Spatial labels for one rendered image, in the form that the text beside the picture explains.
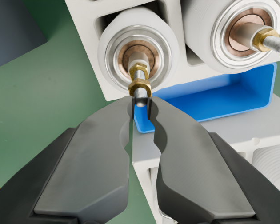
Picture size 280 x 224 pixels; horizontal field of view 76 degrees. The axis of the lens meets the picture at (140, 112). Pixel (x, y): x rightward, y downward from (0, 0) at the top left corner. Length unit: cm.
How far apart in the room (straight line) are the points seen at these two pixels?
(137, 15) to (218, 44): 9
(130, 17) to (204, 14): 8
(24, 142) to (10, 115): 11
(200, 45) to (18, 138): 63
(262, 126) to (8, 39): 53
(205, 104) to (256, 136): 13
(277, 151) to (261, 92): 13
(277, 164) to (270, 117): 11
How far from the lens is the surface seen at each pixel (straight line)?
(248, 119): 49
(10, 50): 39
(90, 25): 28
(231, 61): 23
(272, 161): 46
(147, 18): 21
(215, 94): 52
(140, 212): 97
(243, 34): 22
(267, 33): 20
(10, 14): 45
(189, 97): 51
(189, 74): 30
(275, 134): 46
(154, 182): 43
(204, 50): 22
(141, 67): 17
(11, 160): 81
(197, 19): 24
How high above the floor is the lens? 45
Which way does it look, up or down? 57 degrees down
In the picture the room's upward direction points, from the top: 178 degrees clockwise
